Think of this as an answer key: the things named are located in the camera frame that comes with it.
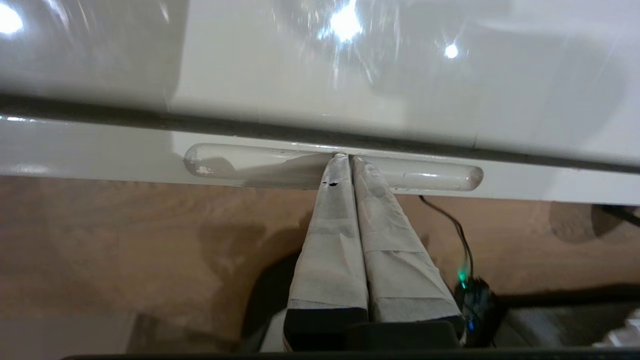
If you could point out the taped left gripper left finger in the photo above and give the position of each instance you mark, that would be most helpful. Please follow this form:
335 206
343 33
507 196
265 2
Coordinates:
330 250

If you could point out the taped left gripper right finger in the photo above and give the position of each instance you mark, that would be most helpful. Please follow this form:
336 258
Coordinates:
400 270

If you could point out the glossy white drawer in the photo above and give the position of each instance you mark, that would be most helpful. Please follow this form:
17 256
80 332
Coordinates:
100 155

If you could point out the glossy white cabinet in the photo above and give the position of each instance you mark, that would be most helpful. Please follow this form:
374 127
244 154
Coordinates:
300 75

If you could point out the black metal stand legs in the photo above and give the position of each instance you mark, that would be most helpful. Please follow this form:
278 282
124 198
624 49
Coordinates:
622 214

